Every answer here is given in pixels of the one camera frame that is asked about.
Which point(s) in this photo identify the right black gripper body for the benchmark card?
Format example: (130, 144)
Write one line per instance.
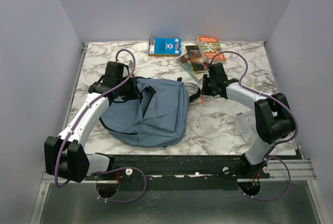
(208, 86)

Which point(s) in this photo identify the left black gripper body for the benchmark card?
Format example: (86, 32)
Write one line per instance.
(128, 90)

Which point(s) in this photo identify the orange white paperback book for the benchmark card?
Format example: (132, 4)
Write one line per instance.
(209, 47)

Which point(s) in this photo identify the blue fabric backpack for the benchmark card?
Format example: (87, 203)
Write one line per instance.
(157, 119)

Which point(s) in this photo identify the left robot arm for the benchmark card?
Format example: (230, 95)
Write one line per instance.
(64, 154)

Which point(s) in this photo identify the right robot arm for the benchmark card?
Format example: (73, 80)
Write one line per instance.
(273, 119)

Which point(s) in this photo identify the dark cover paperback book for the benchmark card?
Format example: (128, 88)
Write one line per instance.
(196, 59)

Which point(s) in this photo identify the teal cover paperback book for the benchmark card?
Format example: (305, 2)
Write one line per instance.
(186, 64)

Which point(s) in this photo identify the clear plastic screw box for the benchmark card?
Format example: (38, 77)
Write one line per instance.
(245, 123)

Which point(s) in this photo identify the blue box book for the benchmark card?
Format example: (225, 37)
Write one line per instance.
(165, 47)

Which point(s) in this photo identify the black mounting base plate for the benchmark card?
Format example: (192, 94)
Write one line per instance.
(184, 172)

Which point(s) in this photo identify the aluminium rail frame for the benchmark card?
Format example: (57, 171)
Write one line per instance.
(210, 131)

